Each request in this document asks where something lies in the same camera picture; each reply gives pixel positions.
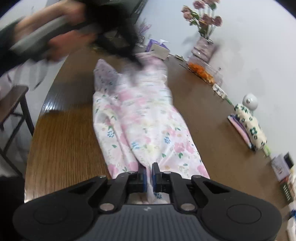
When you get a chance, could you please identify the cream green-flowered pants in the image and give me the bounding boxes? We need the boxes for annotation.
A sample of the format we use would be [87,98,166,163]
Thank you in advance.
[233,103,268,149]

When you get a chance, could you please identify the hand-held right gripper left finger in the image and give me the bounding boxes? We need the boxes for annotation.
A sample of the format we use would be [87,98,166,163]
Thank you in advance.
[69,169,147,212]

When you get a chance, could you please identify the dried rose bouquet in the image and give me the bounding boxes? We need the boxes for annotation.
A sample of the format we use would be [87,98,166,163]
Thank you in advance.
[181,0,223,39]

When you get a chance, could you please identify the black small box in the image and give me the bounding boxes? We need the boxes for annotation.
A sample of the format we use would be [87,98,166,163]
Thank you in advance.
[283,152,295,170]

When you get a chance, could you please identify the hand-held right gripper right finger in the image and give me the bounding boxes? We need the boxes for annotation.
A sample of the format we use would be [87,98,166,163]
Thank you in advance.
[151,162,230,212]

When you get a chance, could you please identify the purple tissue box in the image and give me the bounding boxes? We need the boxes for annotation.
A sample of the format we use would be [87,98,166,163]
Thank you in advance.
[146,39,171,60]

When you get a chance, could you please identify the white ruffled floral garment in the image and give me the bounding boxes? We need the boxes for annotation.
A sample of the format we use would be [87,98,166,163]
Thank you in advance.
[92,52,211,206]

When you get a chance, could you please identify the wooden stool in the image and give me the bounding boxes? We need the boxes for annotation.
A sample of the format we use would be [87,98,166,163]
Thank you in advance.
[0,85,36,179]

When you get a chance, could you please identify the purple lavender bundle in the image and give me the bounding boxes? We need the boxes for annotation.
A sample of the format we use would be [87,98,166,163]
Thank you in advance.
[136,19,152,40]

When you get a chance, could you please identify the pink purple-trimmed top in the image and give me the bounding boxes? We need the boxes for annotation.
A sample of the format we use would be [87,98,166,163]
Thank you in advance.
[228,113,257,151]

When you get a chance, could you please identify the clear box of orange fruit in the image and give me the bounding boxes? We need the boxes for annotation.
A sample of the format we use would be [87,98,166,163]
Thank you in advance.
[187,57,224,85]

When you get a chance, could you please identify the dark green tissue box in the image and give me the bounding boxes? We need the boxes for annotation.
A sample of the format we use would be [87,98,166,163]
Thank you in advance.
[279,173,296,206]

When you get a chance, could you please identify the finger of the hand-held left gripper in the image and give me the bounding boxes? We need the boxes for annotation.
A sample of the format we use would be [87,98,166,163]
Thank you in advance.
[124,46,145,70]

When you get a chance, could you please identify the pink woven vase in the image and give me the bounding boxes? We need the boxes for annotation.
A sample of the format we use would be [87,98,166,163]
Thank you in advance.
[192,37,217,63]

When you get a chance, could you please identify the white robot figurine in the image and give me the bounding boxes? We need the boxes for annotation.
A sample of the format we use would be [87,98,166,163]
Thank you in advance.
[242,93,258,111]

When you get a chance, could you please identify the person's left hand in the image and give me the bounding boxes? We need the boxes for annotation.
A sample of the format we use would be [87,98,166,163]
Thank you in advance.
[15,4,97,62]

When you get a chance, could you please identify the grey tin box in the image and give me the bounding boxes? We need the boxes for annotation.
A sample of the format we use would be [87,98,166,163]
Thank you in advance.
[270,154,292,181]

